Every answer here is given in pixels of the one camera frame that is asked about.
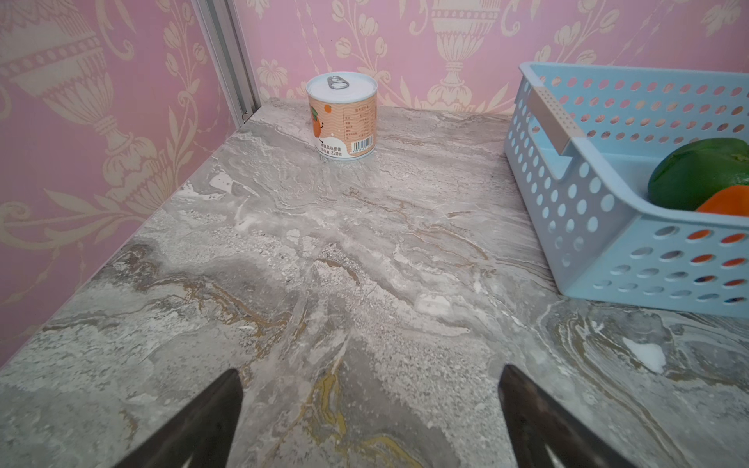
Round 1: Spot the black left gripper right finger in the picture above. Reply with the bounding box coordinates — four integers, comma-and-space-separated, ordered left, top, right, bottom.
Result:
499, 364, 633, 467

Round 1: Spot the orange fruit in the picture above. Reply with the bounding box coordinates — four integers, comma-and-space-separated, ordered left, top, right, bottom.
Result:
696, 184, 749, 218

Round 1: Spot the light blue plastic basket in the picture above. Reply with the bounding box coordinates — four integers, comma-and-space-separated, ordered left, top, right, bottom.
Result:
504, 62, 748, 319

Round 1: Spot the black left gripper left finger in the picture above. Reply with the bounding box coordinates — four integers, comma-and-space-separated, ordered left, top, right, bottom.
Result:
117, 369, 243, 467

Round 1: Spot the white round tape roll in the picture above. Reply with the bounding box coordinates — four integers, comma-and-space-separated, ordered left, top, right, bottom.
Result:
306, 72, 378, 161

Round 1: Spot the green fruit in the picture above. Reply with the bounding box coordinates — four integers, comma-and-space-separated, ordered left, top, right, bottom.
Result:
647, 138, 748, 211

